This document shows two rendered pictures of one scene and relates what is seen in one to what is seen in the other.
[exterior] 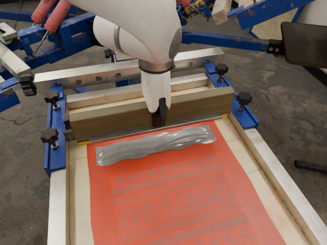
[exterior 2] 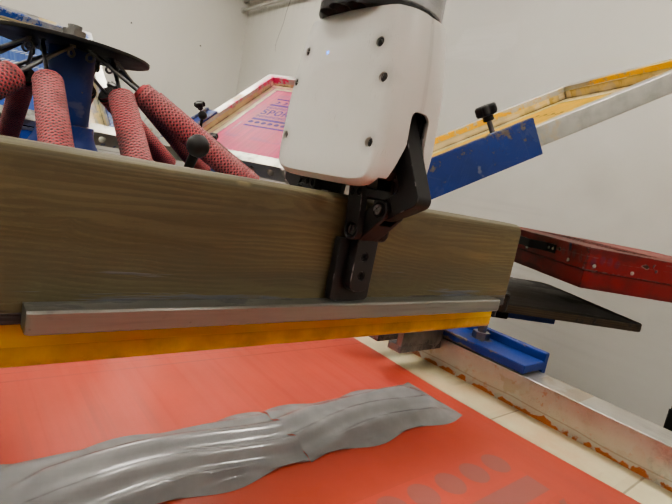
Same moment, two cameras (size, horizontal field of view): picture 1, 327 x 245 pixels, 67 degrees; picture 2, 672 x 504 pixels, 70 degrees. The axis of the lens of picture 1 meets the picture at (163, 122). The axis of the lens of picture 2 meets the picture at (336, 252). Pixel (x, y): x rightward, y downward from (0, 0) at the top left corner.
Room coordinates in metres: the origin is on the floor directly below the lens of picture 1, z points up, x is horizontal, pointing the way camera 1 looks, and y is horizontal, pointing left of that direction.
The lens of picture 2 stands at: (0.16, 0.15, 1.15)
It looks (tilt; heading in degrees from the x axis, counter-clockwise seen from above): 9 degrees down; 334
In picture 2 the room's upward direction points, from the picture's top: 11 degrees clockwise
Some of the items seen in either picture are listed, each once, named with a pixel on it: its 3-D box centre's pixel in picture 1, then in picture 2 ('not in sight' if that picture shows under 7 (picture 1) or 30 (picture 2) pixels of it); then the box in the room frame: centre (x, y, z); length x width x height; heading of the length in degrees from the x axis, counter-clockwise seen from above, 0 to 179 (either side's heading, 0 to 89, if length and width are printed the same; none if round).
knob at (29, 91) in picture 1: (32, 84); not in sight; (0.67, 0.45, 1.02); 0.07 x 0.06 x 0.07; 15
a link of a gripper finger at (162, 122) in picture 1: (160, 119); (368, 252); (0.42, 0.01, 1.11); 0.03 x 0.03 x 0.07; 15
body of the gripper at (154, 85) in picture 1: (156, 80); (365, 96); (0.45, 0.02, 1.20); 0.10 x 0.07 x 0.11; 15
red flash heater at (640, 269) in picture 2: not in sight; (625, 266); (0.99, -1.11, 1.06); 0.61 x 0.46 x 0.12; 75
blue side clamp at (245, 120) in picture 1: (227, 100); (422, 333); (0.64, -0.22, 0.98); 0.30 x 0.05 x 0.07; 15
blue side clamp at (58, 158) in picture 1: (59, 132); not in sight; (0.49, 0.32, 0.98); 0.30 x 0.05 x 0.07; 15
